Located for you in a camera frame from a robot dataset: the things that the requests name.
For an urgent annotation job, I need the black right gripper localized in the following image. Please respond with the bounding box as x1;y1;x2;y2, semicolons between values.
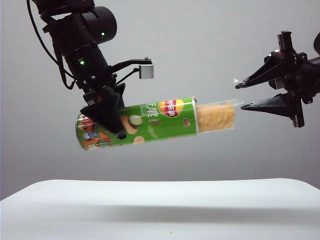
234;30;313;129

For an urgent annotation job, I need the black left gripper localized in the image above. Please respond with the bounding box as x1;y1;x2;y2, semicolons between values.
74;71;127;141

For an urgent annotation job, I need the transparent plastic chip tray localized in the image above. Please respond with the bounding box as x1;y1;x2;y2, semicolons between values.
194;98;247;135

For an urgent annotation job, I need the green potato chips can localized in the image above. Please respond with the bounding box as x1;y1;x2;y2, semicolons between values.
74;95;200;151

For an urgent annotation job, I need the stack of potato chips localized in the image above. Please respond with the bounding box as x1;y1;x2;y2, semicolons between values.
197;101;237;134

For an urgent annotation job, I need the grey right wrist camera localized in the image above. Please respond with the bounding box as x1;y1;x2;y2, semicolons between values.
269;77;287;90

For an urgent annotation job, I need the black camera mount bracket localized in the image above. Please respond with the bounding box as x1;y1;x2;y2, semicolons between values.
108;56;154;87

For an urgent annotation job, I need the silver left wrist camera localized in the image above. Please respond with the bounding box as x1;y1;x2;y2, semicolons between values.
138;63;155;81

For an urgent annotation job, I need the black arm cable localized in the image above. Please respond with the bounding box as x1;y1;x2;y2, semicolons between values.
26;0;76;90

